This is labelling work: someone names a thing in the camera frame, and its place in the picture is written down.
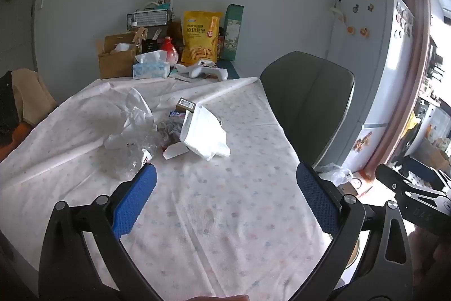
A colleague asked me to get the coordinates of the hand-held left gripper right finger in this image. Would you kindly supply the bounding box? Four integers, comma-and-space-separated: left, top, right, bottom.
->
289, 162, 414, 301

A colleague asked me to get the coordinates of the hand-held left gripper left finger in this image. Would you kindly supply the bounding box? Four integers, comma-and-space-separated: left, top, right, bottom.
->
38, 163, 166, 301

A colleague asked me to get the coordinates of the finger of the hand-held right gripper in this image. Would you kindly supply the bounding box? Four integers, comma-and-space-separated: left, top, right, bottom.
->
375, 163, 409, 197

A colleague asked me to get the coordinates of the clear plastic bag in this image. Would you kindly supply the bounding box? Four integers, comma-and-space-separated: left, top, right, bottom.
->
79, 87, 158, 182

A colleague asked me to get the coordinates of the white plastic bag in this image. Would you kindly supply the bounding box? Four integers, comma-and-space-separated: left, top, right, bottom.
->
317, 163, 353, 186

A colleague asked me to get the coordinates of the white pegboard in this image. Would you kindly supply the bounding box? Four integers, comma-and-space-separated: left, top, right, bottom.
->
402, 169, 441, 190

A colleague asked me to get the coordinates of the white paper scrap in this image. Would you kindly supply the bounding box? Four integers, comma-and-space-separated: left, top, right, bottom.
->
162, 142, 191, 161

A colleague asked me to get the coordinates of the round bowl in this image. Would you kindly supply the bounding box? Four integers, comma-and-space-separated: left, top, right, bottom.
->
343, 237, 361, 270

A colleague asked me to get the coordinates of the white dotted tablecloth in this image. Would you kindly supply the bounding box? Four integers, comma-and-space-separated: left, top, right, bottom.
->
0, 76, 333, 301

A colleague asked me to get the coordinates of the grey office chair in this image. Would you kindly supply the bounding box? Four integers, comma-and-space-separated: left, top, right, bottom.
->
260, 51, 356, 170

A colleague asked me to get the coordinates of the white fridge with magnets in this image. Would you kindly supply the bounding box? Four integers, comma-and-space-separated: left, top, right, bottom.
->
326, 0, 415, 183

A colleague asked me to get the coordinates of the small brown box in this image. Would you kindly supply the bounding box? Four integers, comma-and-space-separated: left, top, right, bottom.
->
176, 97, 198, 113

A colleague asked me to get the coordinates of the pink curtain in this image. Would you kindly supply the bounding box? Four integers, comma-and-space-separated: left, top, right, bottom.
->
364, 0, 432, 182

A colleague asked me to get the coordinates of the blue tissue pack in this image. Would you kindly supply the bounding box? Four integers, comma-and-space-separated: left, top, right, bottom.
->
132, 50, 170, 79

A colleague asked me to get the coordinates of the open cardboard box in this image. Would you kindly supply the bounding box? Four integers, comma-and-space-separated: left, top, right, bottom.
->
96, 32, 138, 80

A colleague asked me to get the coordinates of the beige cloth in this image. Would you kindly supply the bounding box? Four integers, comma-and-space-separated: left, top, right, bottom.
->
12, 68, 58, 127

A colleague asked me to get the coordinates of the white game controller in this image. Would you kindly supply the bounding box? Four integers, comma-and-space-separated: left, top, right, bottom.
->
174, 60, 229, 82

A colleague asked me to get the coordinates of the red bottle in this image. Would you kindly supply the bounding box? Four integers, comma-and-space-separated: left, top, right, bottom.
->
160, 36, 178, 65

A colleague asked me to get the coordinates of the yellow snack bag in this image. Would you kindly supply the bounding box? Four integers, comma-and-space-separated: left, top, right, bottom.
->
180, 11, 223, 65

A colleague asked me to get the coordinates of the green patterned box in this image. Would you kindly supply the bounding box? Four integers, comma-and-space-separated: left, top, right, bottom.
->
220, 4, 244, 62

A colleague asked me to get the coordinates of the black wire basket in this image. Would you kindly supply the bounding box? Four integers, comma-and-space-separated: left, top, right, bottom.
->
126, 9, 174, 31

